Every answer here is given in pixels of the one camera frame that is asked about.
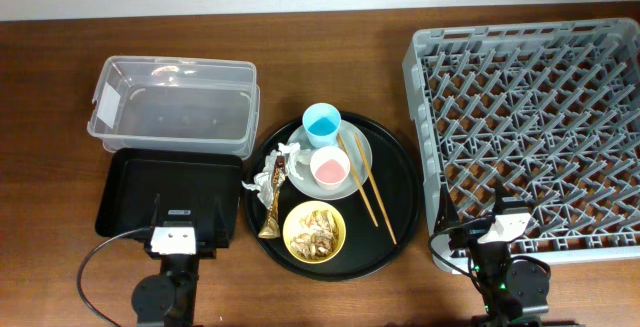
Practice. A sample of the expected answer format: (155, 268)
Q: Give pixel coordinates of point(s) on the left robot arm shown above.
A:
(168, 298)

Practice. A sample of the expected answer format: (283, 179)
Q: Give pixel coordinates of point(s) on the right wooden chopstick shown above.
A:
(375, 188)

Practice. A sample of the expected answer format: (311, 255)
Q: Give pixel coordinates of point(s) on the left wooden chopstick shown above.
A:
(357, 180)

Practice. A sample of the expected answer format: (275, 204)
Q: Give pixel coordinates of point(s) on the wooden chopstick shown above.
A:
(357, 180)
(375, 188)

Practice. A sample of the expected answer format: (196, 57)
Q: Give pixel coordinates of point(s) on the pink cup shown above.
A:
(330, 166)

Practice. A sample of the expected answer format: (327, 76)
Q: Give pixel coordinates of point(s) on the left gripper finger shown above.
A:
(153, 221)
(222, 232)

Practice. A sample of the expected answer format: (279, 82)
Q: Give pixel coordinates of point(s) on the food scraps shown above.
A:
(318, 236)

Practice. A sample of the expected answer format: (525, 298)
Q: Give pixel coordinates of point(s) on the black rectangular tray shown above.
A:
(136, 175)

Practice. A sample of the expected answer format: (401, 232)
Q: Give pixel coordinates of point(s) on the blue cup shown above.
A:
(321, 122)

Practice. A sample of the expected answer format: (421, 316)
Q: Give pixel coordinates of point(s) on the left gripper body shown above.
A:
(204, 250)

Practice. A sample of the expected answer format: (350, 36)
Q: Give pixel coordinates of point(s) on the yellow bowl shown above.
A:
(291, 227)

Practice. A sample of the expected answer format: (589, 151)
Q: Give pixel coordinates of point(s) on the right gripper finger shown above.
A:
(503, 200)
(447, 215)

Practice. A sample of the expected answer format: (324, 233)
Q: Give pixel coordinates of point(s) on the clear plastic bin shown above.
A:
(176, 104)

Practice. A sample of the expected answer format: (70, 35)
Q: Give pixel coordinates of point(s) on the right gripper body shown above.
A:
(467, 234)

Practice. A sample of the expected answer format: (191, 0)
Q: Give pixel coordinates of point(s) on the round black tray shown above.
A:
(367, 248)

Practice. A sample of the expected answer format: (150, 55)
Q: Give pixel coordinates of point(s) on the white tissue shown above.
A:
(293, 155)

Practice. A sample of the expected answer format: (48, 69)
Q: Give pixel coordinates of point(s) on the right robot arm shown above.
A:
(514, 289)

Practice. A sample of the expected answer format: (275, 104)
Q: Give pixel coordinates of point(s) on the grey dishwasher rack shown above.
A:
(550, 111)

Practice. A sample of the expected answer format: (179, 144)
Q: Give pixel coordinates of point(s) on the brown gold snack wrapper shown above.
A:
(270, 228)

